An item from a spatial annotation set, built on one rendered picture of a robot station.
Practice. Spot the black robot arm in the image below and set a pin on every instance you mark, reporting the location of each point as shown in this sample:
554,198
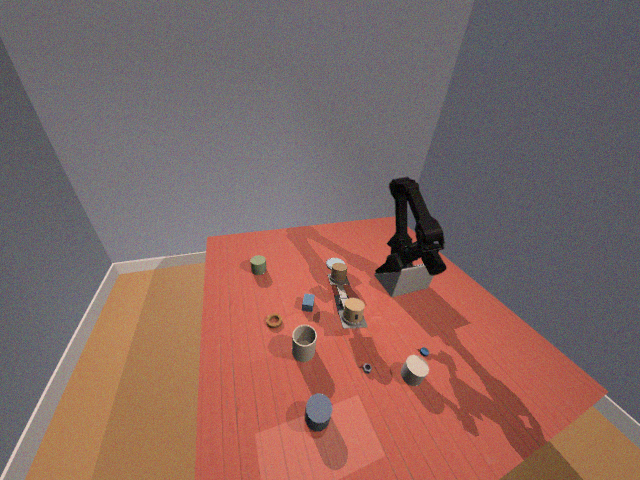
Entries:
427,229

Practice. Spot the small brown ring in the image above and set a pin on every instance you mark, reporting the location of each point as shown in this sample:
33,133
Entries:
273,325

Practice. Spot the light blue cube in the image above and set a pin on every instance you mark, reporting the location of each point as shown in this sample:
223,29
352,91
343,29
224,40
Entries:
308,303

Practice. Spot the white round dish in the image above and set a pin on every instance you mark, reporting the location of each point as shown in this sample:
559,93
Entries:
331,261

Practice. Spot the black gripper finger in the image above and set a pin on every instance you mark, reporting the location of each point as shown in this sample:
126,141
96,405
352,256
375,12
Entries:
387,267

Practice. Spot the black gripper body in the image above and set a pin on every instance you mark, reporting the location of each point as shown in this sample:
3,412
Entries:
398,260

